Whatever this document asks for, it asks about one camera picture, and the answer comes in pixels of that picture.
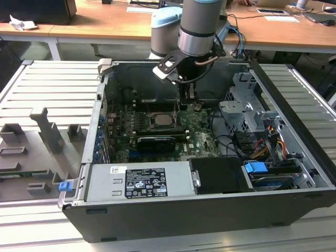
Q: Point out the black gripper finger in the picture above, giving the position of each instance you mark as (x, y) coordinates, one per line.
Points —
(183, 92)
(192, 92)

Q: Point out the silver green CPU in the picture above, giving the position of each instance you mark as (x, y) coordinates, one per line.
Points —
(162, 120)

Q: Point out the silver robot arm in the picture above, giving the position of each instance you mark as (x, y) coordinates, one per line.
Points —
(197, 26)

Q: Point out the CPU socket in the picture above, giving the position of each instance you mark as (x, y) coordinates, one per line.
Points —
(161, 127)

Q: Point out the blue expansion slot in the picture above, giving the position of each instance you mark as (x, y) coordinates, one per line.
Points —
(133, 155)

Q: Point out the round coin battery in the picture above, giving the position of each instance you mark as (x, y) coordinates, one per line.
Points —
(198, 106)

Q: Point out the green motherboard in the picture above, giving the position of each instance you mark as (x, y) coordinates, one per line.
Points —
(202, 136)

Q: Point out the metal drive cage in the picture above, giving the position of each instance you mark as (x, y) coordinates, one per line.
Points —
(236, 110)

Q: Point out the black graphics card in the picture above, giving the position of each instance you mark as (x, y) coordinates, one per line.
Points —
(156, 144)

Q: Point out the white paper sheet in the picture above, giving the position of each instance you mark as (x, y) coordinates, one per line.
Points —
(281, 19)
(141, 9)

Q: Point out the black plastic shroud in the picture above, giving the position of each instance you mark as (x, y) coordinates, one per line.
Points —
(220, 176)

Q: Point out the white framed tablet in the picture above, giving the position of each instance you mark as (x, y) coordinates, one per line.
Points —
(270, 11)

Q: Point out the hard disk in blue carrier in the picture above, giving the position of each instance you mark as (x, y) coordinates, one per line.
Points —
(254, 168)

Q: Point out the black label sticker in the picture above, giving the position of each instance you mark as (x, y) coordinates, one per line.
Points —
(145, 183)

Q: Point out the long wooden desk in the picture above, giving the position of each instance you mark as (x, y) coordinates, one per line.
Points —
(105, 21)

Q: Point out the white barcode sticker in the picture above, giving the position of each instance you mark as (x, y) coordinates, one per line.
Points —
(117, 169)

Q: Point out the silver power supply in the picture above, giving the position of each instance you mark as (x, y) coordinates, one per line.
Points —
(105, 183)

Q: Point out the black grey PC case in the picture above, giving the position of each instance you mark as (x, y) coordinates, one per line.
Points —
(183, 223)

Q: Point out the dark grey laptop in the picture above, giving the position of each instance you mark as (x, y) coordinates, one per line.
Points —
(319, 18)

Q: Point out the black computer mouse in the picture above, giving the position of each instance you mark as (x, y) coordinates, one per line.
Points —
(328, 22)

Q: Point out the white computer mouse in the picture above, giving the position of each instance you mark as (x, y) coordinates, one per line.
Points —
(329, 8)

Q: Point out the blue plastic latch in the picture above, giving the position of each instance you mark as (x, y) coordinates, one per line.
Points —
(65, 186)

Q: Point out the grey parts rack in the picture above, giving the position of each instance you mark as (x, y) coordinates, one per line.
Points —
(31, 147)

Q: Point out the black box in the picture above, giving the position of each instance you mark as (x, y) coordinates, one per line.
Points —
(39, 10)

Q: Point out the crumpled white paper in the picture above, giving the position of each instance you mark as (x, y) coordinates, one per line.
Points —
(22, 24)

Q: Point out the green RAM stick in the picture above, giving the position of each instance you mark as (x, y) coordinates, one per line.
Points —
(23, 173)

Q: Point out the black camera bracket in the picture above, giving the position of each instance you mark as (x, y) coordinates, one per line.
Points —
(179, 56)

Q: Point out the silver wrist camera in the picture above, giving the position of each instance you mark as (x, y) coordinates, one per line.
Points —
(161, 72)

